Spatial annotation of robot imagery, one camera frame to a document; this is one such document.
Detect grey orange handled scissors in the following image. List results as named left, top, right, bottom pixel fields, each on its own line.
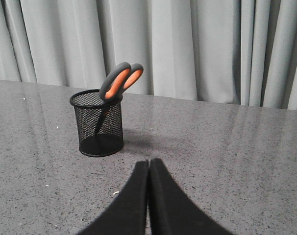
left=95, top=62, right=144, bottom=134

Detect black mesh pen cup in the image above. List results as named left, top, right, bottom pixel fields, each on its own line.
left=70, top=89, right=124, bottom=157

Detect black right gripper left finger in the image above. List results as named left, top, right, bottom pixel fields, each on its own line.
left=79, top=161, right=149, bottom=235

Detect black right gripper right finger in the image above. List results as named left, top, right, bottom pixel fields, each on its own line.
left=149, top=159, right=231, bottom=235

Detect grey pleated curtain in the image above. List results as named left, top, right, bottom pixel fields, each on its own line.
left=0, top=0, right=297, bottom=110

